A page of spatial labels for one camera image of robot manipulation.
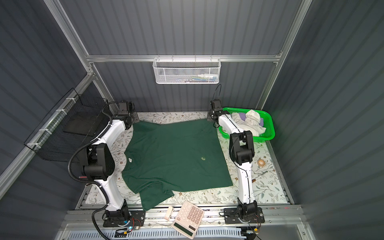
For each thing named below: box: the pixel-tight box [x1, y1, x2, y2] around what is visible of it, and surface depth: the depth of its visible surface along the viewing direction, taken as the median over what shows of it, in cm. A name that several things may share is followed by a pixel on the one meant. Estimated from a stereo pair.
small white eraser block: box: [164, 205, 174, 221], surface depth 75 cm
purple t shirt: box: [238, 113, 264, 127], surface depth 111 cm
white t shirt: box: [231, 109, 267, 137], surface depth 110 cm
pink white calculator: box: [171, 201, 205, 240], surface depth 73 cm
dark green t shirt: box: [121, 119, 234, 211], surface depth 96 cm
